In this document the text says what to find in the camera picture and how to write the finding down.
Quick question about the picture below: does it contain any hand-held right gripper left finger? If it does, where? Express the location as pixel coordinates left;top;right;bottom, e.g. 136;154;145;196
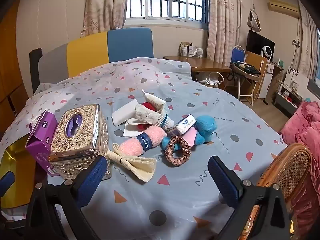
25;155;108;240

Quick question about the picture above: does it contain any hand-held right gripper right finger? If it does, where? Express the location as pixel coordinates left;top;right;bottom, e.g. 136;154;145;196
208;156;298;240

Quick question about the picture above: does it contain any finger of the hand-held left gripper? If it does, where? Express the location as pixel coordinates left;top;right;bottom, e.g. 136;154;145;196
0;171;15;195

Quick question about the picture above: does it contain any gold tin tray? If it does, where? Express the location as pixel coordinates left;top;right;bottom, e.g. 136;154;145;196
0;137;38;209

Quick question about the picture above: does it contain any brown satin scrunchie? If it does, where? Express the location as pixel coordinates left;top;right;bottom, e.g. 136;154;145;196
164;135;192;167

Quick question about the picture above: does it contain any cream sponge block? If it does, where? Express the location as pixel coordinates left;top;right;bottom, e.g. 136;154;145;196
107;143;157;183

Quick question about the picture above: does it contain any blue plush toy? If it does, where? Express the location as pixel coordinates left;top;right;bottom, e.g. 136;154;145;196
161;115;217;153

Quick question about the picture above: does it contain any white paper towel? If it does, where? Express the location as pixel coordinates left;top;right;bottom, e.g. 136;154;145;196
123;123;142;138

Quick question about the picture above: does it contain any blue white pocket tissue pack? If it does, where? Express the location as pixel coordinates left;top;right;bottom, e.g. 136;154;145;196
169;114;197;137

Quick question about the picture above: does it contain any white sponge block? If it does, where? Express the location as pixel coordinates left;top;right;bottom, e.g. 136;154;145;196
112;99;141;127

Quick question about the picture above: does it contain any pink towel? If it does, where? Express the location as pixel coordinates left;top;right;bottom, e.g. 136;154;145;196
119;125;167;156

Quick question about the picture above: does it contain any cream white packet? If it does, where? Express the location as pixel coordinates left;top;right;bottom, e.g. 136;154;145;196
141;89;167;108

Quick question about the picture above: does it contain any patterned plastic tablecloth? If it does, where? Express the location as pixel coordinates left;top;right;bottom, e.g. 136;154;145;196
0;57;288;240

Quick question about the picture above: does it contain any purple tissue carton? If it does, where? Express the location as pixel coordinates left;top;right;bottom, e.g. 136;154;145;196
26;110;59;176

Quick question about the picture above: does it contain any rattan chair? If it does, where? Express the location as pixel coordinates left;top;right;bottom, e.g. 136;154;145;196
241;142;313;240

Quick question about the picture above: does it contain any pink blanket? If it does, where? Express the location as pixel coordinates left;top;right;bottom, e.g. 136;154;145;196
280;101;320;240

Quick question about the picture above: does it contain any white tote bag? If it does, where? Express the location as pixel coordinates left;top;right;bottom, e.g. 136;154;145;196
196;71;225;88

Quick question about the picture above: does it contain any white shelf unit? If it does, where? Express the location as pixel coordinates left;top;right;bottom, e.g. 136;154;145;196
274;66;310;117

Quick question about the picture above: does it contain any white cabinet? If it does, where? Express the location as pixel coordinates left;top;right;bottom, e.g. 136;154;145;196
259;61;284;105

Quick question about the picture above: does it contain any wooden wardrobe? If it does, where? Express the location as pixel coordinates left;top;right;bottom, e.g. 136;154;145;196
0;0;32;135

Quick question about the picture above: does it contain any black handheld tool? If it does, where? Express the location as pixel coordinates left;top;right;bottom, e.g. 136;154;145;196
231;60;262;77

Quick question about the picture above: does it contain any wooden desk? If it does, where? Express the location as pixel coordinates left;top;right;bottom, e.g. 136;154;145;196
163;56;233;90

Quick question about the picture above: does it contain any black chair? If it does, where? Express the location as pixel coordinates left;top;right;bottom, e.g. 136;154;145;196
29;48;43;94

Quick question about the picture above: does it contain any wooden board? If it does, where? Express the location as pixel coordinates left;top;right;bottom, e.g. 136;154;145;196
244;51;268;105

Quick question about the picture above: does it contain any blue folding chair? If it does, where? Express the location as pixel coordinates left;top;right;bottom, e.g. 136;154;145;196
229;45;262;105

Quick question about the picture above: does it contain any cluster of small boxes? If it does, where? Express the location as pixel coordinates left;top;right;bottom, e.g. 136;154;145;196
179;42;204;58

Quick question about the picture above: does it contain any white round fan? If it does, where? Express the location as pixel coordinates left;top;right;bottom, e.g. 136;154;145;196
259;45;273;62

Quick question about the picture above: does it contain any black monitor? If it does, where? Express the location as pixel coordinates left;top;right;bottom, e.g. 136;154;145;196
246;30;275;62

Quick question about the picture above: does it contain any beige side curtain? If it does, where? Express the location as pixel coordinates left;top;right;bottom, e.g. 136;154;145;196
297;2;319;80

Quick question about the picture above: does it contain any beige patterned curtain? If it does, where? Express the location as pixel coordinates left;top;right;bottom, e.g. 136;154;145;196
206;0;242;62
80;0;129;38

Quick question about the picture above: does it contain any barred window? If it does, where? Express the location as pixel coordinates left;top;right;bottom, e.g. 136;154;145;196
124;0;209;29

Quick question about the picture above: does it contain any wall air conditioner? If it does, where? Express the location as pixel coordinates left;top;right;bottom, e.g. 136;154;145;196
267;0;300;19

